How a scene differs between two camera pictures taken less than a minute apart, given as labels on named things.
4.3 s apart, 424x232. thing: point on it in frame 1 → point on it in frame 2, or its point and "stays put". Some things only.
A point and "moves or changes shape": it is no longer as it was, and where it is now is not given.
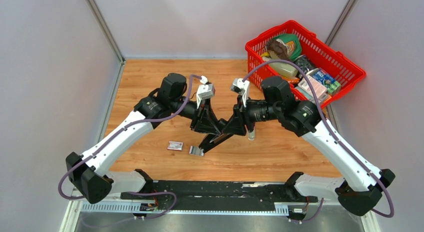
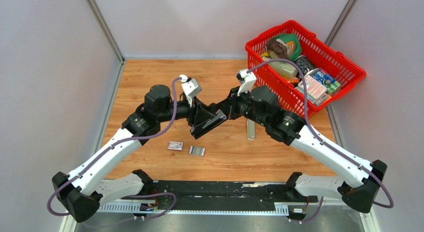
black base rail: [183, 196] stays put
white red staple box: [175, 145] stays put
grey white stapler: [251, 135] stays put
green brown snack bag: [286, 46] stays put
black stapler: [210, 140] moves or changes shape
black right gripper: [236, 124] → [228, 106]
